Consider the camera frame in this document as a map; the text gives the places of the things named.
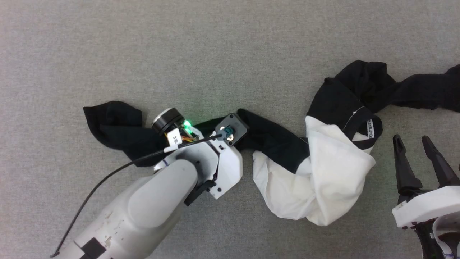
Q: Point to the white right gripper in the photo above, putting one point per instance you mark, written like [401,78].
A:
[427,205]

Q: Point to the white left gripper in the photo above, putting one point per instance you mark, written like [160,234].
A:
[230,169]

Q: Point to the black and white shirt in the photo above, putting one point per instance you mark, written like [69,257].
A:
[323,180]

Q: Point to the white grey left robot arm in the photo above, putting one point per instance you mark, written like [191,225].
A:
[151,205]

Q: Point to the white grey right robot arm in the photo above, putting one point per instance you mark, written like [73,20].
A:
[449,225]

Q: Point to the grey fabric sofa cushion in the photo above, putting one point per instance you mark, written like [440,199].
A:
[215,54]

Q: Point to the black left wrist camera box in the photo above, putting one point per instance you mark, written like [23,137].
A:
[240,126]

